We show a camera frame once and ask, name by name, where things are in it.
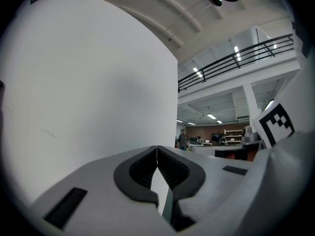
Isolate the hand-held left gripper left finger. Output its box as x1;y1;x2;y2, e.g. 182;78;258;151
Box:
29;145;178;236

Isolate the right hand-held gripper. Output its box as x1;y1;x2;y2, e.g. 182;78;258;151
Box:
215;21;315;162

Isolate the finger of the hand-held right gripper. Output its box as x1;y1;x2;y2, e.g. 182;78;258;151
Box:
191;145;217;157

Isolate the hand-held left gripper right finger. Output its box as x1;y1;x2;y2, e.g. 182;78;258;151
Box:
157;145;259;236

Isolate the white shelf unit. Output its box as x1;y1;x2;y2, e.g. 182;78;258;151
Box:
223;129;244;142

